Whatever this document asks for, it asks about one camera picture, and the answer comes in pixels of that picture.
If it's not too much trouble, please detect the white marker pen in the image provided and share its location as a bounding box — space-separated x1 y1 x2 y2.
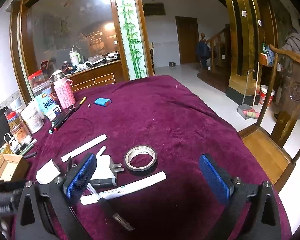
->
80 171 167 206

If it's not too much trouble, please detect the white cube charger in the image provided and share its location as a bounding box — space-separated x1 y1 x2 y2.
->
36 159 61 185

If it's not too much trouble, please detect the white plug charger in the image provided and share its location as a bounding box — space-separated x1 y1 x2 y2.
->
90 155 124 187

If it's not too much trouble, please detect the black marker pen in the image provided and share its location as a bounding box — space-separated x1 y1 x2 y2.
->
98 198 134 231

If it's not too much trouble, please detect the white stick pen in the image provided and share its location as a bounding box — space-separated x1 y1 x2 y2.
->
61 134 107 162

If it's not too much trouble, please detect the black tape roll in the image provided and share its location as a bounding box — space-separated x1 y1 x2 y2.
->
123 145 158 177

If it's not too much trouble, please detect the bundle of black markers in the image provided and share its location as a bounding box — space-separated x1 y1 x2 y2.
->
48 105 74 134

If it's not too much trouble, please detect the cardboard tray box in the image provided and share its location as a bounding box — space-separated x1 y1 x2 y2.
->
0 154 29 181

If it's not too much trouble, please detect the blue white small box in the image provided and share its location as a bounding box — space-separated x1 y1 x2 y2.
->
46 105 62 121

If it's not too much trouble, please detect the dustpan with broom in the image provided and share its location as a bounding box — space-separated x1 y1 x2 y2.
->
237 69 260 120

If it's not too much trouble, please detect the red cap brown bottle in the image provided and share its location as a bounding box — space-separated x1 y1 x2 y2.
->
6 111 32 145

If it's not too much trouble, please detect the yellow packing tape roll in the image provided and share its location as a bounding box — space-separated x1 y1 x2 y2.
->
0 143 13 159

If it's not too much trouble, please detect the white supplement jar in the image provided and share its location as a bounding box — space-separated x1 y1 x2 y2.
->
20 105 44 134

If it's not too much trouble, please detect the yellow tip black pen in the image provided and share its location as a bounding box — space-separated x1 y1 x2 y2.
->
75 96 87 111

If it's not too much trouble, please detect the blue battery pack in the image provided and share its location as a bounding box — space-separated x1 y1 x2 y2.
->
95 98 111 107

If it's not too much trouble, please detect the maroon velvet tablecloth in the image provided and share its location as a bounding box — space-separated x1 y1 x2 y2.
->
11 75 293 240

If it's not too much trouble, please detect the blue label plastic jar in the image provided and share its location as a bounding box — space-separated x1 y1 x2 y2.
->
33 81 57 115

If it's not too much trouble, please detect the pink knitted thermos bottle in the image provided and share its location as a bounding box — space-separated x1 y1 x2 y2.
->
51 69 76 109

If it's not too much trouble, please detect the red white bucket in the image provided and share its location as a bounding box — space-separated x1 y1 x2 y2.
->
258 84 275 108

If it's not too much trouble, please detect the wooden chair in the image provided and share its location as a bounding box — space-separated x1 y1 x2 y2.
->
239 45 300 192

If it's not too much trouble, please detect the red lid clear jar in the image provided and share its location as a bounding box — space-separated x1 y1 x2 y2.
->
27 70 46 90

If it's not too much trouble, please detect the white tumbler with straw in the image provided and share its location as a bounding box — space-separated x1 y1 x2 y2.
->
69 45 81 66

